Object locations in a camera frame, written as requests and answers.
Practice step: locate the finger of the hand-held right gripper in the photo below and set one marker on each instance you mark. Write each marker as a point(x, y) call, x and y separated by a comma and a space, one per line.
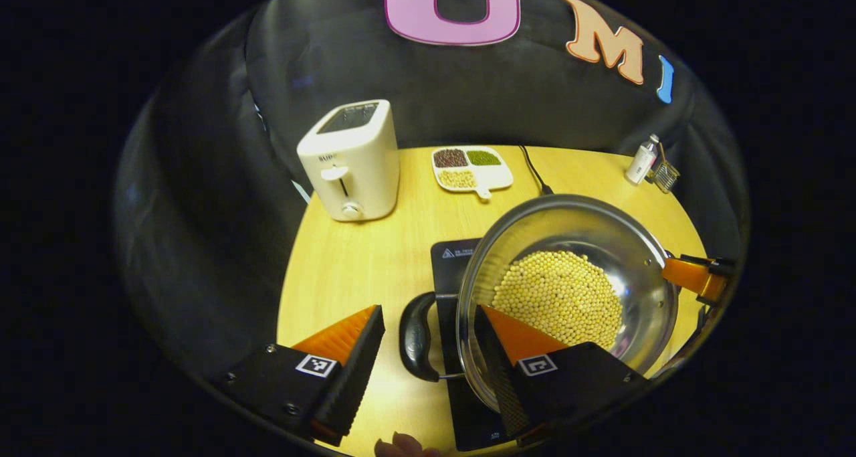
point(692, 276)

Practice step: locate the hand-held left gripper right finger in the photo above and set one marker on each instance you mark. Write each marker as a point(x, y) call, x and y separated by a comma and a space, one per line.
point(575, 383)

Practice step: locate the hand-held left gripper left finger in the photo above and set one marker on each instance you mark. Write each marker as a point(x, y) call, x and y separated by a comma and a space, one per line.
point(354, 370)

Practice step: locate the pile of yellow soybeans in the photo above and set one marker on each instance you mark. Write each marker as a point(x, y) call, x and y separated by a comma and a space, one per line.
point(562, 296)

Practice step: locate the black induction cooktop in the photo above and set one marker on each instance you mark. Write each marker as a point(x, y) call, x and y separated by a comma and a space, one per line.
point(447, 269)

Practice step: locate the clear glass holder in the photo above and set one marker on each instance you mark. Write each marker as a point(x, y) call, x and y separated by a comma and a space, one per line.
point(665, 177)

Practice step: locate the white bottle with pink label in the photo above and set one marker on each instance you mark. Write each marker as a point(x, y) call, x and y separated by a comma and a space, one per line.
point(640, 164)

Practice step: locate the wooden stick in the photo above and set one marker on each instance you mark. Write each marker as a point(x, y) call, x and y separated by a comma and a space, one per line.
point(663, 152)

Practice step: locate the white toaster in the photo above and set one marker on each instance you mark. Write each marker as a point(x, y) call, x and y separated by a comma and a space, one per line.
point(358, 162)

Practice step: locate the white divided plate of beans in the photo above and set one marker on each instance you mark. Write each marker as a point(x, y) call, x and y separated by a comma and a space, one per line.
point(491, 174)

